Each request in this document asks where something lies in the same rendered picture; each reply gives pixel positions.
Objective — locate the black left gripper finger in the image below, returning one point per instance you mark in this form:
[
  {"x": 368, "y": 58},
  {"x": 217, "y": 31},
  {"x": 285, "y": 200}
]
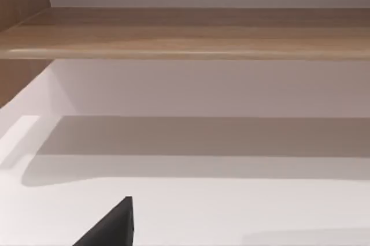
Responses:
[{"x": 117, "y": 225}]

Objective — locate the wooden open shelf unit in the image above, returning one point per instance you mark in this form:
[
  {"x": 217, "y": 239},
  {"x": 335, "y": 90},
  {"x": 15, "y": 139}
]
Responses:
[{"x": 185, "y": 35}]

